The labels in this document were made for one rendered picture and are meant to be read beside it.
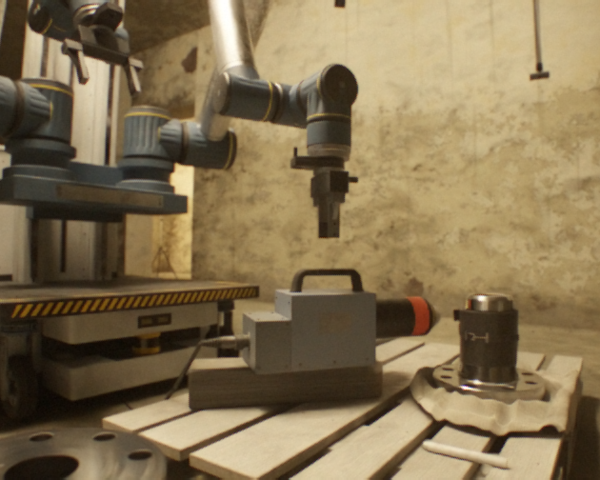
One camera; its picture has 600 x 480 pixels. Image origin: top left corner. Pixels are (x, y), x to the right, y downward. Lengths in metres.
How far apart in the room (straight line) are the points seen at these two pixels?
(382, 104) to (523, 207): 1.41
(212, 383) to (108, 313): 0.56
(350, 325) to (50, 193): 1.13
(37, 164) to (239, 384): 1.08
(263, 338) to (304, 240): 3.22
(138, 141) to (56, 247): 0.58
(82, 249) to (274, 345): 1.40
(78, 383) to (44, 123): 0.87
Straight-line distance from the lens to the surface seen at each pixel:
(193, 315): 1.72
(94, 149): 2.28
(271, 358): 1.02
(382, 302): 1.14
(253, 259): 4.55
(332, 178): 1.05
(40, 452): 0.65
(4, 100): 1.77
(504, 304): 1.14
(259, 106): 1.20
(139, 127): 2.05
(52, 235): 2.20
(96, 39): 1.27
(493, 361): 1.14
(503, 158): 3.57
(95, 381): 1.56
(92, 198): 1.82
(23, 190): 1.73
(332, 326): 1.05
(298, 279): 1.07
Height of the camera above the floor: 0.49
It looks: 2 degrees up
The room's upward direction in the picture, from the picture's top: 1 degrees clockwise
